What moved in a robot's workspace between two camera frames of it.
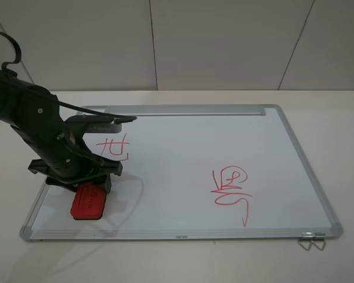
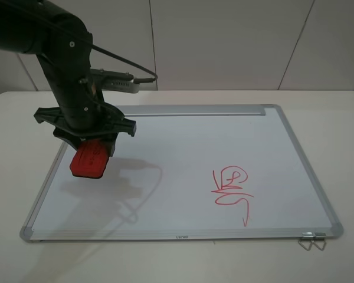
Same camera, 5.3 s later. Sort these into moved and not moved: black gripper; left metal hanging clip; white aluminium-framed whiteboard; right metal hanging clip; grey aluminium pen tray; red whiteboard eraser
Moved: black gripper; red whiteboard eraser
Not moved: white aluminium-framed whiteboard; right metal hanging clip; grey aluminium pen tray; left metal hanging clip
